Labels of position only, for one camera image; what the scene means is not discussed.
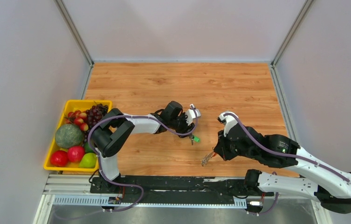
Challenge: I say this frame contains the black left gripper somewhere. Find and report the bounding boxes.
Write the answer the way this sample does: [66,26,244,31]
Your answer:
[169,112,195,139]

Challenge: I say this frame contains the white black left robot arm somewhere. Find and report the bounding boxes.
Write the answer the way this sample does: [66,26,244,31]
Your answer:
[88,101,201,193]

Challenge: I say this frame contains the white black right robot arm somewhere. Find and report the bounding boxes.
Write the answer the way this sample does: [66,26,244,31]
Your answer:
[213,125,351,214]

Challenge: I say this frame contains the purple grape bunch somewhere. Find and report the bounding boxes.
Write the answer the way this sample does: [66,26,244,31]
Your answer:
[85,104,109,128]

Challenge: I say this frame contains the green apple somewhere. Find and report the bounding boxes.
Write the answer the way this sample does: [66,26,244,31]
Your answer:
[79,153,97,168]

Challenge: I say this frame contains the small red peaches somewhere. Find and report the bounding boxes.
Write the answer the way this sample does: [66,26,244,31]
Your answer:
[64,110,89,132]

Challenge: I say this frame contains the yellow plastic tray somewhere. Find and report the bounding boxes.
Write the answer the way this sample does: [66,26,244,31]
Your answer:
[43,99,113,173]

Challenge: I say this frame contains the red apple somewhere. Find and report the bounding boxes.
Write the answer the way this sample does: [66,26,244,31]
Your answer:
[67,146,85,163]
[50,150,69,167]

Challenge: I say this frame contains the green melon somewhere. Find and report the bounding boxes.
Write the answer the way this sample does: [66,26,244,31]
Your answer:
[55,124,84,149]

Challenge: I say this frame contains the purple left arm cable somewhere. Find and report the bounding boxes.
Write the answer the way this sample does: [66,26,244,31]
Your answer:
[87,108,199,214]

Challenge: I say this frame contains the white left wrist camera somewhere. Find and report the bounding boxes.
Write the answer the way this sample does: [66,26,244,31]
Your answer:
[185,104,201,125]

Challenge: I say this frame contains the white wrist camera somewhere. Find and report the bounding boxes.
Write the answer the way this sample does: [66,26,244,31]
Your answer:
[218,111,239,136]
[185,104,201,125]

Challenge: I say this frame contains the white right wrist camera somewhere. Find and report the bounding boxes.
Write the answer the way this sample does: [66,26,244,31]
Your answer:
[218,111,239,136]

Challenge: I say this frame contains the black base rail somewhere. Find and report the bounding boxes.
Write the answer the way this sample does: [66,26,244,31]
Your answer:
[89,175,274,208]

